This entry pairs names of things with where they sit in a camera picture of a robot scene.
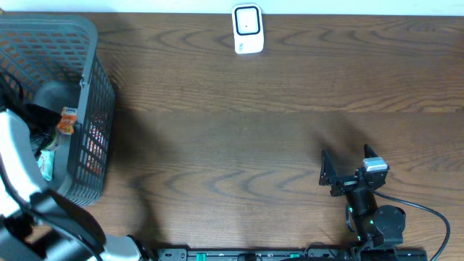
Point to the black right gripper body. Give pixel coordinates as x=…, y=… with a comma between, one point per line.
x=345, y=185

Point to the teal wet wipes pack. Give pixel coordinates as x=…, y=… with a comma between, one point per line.
x=46, y=164

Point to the white barcode scanner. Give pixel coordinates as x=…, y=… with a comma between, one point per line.
x=248, y=31

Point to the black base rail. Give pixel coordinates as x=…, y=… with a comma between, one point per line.
x=317, y=252

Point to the grey plastic basket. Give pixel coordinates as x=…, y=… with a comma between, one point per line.
x=51, y=60

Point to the orange snack box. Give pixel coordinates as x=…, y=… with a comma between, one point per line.
x=68, y=118

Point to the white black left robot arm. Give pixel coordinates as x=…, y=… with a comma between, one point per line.
x=39, y=224

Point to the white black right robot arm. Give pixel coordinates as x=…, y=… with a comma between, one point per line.
x=377, y=226

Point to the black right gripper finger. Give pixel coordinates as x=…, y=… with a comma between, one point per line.
x=369, y=152
x=327, y=172

